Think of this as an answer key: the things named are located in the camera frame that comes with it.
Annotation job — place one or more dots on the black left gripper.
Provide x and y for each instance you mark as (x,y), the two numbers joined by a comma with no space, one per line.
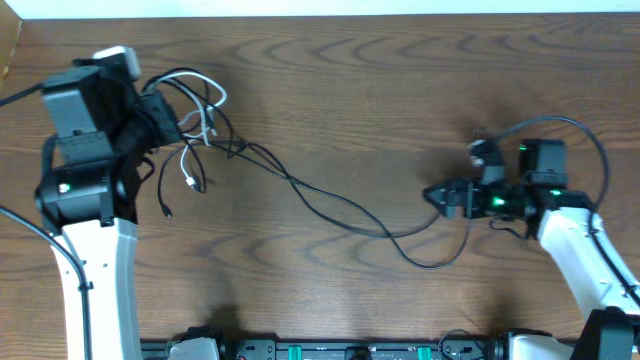
(168,127)

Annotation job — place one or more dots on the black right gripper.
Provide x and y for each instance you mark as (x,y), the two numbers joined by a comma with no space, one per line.
(471,190)

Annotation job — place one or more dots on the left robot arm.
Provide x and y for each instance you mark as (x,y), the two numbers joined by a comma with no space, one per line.
(87,197)

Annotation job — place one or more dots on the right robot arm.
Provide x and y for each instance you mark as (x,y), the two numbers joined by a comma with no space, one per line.
(567,226)

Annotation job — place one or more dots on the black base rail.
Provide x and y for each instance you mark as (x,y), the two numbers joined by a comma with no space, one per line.
(206,343)

